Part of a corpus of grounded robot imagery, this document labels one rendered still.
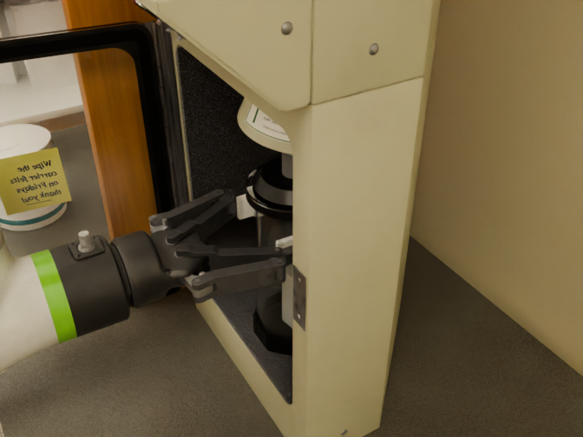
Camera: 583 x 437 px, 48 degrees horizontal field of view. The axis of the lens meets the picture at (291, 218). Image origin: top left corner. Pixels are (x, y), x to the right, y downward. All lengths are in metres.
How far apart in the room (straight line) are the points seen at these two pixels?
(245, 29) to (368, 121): 0.15
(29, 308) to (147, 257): 0.12
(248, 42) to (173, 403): 0.56
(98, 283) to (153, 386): 0.31
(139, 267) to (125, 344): 0.33
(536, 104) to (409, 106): 0.38
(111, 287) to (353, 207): 0.24
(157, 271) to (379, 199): 0.23
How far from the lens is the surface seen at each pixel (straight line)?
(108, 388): 0.93
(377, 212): 0.61
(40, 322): 0.64
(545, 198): 0.95
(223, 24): 0.44
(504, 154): 0.98
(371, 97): 0.54
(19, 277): 0.65
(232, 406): 0.88
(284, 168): 0.70
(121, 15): 0.82
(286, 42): 0.47
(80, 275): 0.64
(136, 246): 0.66
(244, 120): 0.67
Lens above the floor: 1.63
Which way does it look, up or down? 36 degrees down
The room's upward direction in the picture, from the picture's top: straight up
